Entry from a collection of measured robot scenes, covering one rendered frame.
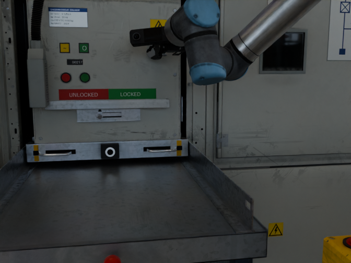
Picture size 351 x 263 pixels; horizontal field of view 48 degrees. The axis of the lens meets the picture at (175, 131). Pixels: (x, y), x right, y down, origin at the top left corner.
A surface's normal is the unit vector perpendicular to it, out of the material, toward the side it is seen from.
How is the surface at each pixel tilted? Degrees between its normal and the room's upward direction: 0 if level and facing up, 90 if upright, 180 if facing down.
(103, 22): 90
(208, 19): 70
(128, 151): 90
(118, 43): 90
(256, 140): 90
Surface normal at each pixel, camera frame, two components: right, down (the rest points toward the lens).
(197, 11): 0.40, -0.21
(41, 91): 0.18, 0.15
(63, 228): 0.00, -0.99
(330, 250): -0.99, 0.03
